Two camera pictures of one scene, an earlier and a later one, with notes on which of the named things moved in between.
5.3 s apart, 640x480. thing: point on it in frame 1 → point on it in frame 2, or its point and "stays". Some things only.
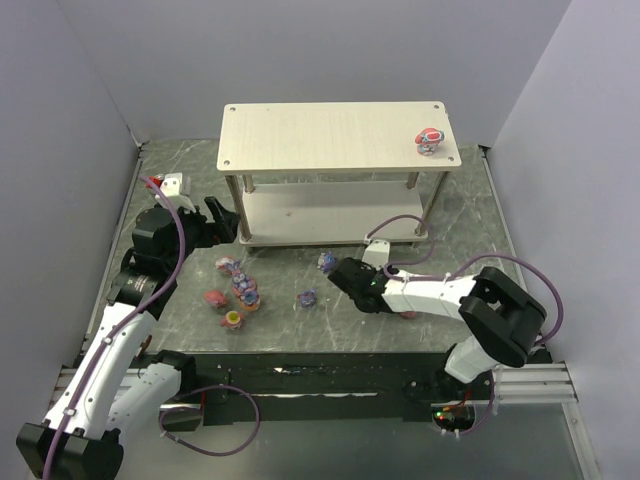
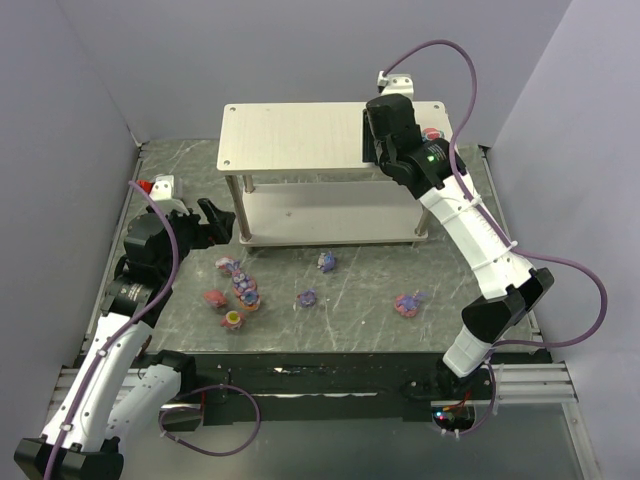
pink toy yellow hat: [232, 319] stays
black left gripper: [209, 226] stays
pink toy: [215, 298] stays
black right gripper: [347, 278] → [371, 136]
